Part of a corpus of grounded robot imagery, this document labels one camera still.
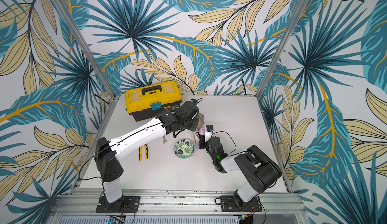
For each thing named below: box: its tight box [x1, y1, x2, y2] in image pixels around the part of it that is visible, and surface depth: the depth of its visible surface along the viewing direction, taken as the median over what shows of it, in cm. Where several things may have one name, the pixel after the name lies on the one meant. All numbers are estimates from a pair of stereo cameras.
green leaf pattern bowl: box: [173, 138, 196, 159], surface depth 92 cm
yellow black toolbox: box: [124, 80, 183, 122], surface depth 99 cm
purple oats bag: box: [192, 113, 207, 149], surface depth 82 cm
